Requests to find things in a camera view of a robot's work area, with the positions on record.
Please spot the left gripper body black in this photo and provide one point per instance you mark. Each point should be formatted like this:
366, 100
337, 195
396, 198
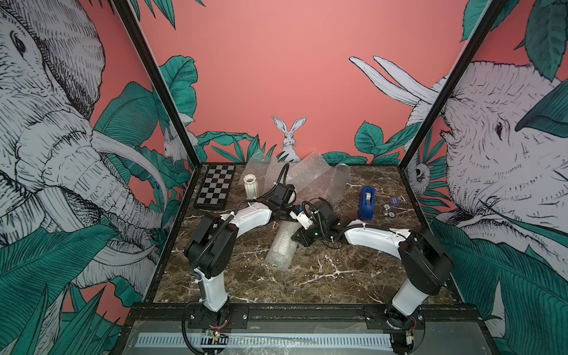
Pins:
287, 211

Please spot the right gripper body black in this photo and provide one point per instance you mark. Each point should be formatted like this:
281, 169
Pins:
325, 231

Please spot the bubble wrap roll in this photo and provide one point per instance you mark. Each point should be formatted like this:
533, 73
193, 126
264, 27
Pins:
338, 186

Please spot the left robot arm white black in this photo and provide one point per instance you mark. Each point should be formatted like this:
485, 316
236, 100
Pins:
213, 241

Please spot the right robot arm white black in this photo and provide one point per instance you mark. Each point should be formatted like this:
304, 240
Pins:
427, 264

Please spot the crumpled bubble wrap pile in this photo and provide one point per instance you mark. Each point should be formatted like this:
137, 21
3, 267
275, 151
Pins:
311, 177

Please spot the small white ribbed vase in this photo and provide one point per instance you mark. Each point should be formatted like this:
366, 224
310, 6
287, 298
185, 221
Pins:
251, 187

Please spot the blue tape dispenser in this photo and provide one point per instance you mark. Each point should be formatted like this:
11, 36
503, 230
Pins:
367, 203

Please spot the black white chessboard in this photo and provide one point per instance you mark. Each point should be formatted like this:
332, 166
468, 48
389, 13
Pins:
214, 190

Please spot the white slotted cable duct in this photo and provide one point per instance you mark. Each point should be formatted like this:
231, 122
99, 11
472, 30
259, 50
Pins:
362, 341

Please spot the black front mounting rail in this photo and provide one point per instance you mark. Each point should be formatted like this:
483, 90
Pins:
240, 315

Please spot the left black frame post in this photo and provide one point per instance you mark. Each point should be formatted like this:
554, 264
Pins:
130, 22

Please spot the black frame post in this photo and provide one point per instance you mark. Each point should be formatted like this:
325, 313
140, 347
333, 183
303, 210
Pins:
488, 17
130, 22

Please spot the right black frame post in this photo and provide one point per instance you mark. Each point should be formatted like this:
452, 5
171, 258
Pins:
488, 17

